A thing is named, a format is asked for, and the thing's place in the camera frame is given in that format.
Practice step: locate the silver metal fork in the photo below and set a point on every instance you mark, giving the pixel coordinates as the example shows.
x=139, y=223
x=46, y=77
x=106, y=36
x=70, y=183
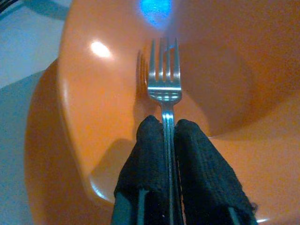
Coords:
x=164, y=89

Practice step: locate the orange angular bowl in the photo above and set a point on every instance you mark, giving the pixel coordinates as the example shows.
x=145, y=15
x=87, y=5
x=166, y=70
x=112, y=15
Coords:
x=222, y=70

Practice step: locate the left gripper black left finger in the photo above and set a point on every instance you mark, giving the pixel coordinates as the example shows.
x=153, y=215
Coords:
x=145, y=168

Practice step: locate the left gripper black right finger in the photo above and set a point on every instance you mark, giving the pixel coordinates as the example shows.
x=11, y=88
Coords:
x=206, y=178

